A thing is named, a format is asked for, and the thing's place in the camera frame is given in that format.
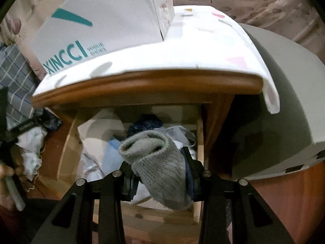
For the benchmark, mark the white shoe box teal print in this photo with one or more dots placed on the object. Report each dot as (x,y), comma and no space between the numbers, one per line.
(114,17)

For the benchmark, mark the pale ribbed tube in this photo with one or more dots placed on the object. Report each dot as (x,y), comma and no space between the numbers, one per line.
(15,195)

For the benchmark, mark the white floral cloth pile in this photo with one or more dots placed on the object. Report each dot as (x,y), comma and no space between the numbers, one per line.
(30,152)

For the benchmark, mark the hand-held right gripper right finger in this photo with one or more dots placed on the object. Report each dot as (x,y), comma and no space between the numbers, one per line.
(196,180)

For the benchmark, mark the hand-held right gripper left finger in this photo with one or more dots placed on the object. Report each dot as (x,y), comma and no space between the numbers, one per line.
(127,180)

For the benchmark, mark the grey plaid cloth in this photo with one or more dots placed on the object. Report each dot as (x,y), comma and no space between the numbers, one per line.
(15,81)

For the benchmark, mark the grey knitted sock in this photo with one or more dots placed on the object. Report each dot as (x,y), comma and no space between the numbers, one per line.
(157,172)

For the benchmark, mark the wooden nightstand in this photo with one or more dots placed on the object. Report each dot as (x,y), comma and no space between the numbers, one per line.
(152,83)

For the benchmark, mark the white printed cloth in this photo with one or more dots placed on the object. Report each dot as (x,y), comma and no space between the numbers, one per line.
(92,167)

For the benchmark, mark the white paper drawer liner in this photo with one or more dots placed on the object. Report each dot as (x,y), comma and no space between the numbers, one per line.
(101,124)

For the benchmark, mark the white cloth with pastel shapes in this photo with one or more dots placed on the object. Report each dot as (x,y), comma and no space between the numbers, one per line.
(203,50)

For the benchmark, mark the leaf-print beige fabric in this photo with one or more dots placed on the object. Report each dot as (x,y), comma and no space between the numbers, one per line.
(254,0)

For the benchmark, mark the dark blue patterned bag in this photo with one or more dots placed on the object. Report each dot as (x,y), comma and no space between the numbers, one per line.
(52,122)

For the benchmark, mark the dark blue underwear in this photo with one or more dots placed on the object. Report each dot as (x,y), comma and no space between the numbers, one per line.
(144,124)

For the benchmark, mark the light blue cloth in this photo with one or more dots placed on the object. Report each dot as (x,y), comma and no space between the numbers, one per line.
(111,157)

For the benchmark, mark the wooden drawer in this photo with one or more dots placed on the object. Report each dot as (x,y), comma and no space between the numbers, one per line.
(157,214)

